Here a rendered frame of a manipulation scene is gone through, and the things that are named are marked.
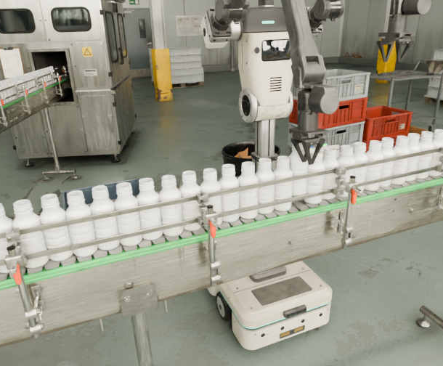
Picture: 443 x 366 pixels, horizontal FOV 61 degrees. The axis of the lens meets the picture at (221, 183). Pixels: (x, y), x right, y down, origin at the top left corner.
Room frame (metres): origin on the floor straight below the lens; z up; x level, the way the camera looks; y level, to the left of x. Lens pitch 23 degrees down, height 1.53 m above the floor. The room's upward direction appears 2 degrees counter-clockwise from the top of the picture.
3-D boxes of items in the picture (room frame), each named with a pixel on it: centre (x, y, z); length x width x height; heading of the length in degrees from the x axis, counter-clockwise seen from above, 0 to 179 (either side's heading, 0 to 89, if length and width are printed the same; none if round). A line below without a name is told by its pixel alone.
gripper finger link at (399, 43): (1.37, -0.62, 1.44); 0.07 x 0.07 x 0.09; 22
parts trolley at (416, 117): (5.38, -2.61, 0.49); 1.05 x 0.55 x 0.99; 112
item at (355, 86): (3.48, -1.00, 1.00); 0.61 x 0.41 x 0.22; 119
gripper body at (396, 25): (1.39, -0.62, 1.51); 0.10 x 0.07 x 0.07; 22
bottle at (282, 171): (1.05, -0.18, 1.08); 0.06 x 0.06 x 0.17
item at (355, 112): (3.49, -1.01, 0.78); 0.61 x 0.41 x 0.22; 119
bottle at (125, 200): (0.87, 0.25, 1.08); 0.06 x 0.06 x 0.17
